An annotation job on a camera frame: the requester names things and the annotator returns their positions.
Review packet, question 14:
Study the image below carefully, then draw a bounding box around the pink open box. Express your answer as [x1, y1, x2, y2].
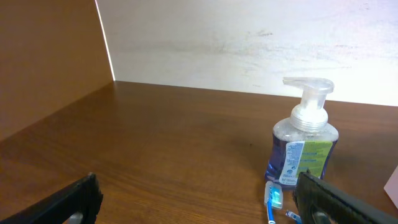
[384, 167, 398, 208]

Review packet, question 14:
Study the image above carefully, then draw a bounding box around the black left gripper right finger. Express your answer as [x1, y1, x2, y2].
[293, 172, 397, 224]

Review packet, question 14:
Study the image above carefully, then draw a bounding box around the blue white toothbrush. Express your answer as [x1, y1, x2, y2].
[264, 181, 283, 224]

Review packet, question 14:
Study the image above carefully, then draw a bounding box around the blue disposable razor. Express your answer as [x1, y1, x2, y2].
[285, 210, 302, 224]

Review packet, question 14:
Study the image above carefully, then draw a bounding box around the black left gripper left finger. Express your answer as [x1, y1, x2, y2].
[1, 173, 103, 224]

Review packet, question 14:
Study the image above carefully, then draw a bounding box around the clear pump soap bottle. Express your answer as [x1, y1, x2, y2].
[265, 77, 339, 190]

